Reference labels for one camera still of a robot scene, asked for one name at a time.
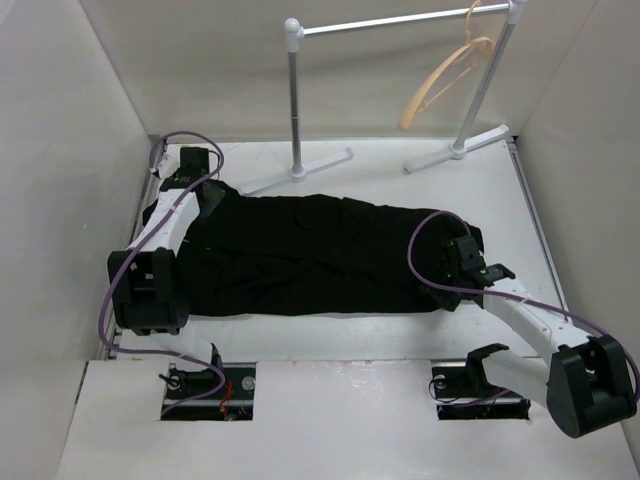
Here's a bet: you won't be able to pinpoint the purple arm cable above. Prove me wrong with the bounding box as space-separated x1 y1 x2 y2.
407 209 640 401
97 130 229 419

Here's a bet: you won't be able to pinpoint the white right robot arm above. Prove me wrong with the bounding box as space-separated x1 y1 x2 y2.
426 235 638 438

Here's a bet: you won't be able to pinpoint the white clothes rack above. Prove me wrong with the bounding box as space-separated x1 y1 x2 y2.
238 1 525 195

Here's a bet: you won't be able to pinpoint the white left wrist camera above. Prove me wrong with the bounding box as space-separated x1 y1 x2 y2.
150 154 180 180

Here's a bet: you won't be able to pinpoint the beige plastic hanger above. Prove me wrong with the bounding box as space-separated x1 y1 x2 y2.
397 1 495 131

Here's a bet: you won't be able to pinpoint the black trousers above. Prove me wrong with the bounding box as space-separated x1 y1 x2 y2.
177 183 483 317

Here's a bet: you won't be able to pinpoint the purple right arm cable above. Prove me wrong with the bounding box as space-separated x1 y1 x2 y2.
407 209 640 401

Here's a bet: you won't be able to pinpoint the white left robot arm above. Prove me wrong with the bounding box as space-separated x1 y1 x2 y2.
107 147 225 399

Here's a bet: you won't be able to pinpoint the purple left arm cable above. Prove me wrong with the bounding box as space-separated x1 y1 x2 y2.
97 130 229 419

